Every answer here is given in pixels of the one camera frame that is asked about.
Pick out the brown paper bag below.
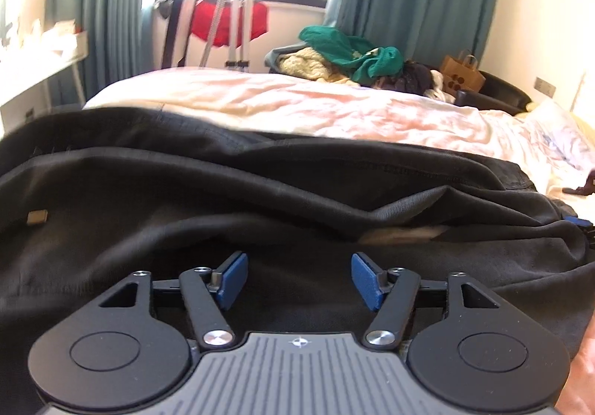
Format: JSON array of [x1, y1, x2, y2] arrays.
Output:
[[439, 49, 486, 93]]

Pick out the yellow garment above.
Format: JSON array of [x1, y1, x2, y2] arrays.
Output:
[[279, 47, 358, 86]]

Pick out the black bag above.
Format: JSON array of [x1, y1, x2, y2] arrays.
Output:
[[155, 0, 187, 18]]

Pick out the black armchair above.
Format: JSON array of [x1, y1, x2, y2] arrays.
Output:
[[453, 70, 533, 116]]

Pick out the white dressing table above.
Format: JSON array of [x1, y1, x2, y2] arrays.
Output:
[[0, 31, 89, 137]]

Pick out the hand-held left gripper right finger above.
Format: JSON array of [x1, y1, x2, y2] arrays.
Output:
[[351, 252, 501, 351]]

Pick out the white garment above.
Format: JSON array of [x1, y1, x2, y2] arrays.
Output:
[[423, 71, 456, 104]]

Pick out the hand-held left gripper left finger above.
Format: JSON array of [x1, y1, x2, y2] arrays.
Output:
[[97, 250, 249, 353]]

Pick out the dark grey chair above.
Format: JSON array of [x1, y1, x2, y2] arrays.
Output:
[[265, 43, 303, 74]]

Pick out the pink white bed blanket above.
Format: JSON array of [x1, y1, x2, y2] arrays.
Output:
[[83, 66, 595, 211]]

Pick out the red garment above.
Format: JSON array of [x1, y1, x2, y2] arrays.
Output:
[[190, 0, 269, 44]]

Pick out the silver tripod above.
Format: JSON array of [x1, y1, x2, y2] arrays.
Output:
[[200, 0, 270, 72]]

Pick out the green garment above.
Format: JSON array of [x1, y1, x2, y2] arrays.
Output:
[[298, 25, 404, 88]]

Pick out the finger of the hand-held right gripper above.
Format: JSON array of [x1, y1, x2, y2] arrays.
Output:
[[562, 214, 595, 253], [562, 171, 595, 198]]

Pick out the black garment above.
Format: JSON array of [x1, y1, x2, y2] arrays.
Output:
[[400, 62, 435, 97]]

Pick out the pink blue pillow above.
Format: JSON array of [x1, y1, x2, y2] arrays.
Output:
[[516, 96, 595, 171]]

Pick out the black pants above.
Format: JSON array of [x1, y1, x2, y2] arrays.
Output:
[[0, 106, 595, 402]]

